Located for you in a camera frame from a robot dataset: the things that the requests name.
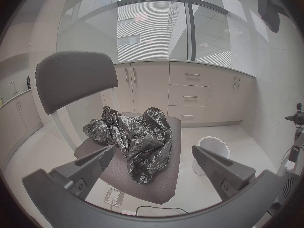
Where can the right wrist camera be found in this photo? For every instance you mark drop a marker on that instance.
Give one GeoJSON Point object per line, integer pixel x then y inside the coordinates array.
{"type": "Point", "coordinates": [300, 108]}

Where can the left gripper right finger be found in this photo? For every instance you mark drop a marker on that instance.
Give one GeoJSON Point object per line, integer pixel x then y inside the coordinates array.
{"type": "Point", "coordinates": [225, 172]}

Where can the beige cabinet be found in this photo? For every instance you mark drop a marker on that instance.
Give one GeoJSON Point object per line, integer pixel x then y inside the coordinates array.
{"type": "Point", "coordinates": [190, 94]}

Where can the grey padded chair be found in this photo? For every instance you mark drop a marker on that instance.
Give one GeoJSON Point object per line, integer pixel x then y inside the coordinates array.
{"type": "Point", "coordinates": [71, 79]}

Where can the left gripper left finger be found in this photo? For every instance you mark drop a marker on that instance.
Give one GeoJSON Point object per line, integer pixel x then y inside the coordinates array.
{"type": "Point", "coordinates": [90, 167]}

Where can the window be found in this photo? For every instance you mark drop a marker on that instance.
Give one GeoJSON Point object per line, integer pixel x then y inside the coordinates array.
{"type": "Point", "coordinates": [154, 32]}

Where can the small black device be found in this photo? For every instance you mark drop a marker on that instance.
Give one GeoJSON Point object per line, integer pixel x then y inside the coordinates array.
{"type": "Point", "coordinates": [28, 82]}

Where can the black plastic bag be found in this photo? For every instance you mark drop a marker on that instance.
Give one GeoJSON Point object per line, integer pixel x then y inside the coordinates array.
{"type": "Point", "coordinates": [142, 146]}

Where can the chrome faucet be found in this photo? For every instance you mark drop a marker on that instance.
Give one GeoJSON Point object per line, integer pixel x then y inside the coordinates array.
{"type": "Point", "coordinates": [11, 83]}

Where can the white trash bin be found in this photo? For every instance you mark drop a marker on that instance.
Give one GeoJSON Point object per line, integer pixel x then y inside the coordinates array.
{"type": "Point", "coordinates": [213, 148]}

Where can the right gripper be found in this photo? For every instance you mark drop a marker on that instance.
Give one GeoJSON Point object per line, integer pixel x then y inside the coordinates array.
{"type": "Point", "coordinates": [300, 120]}

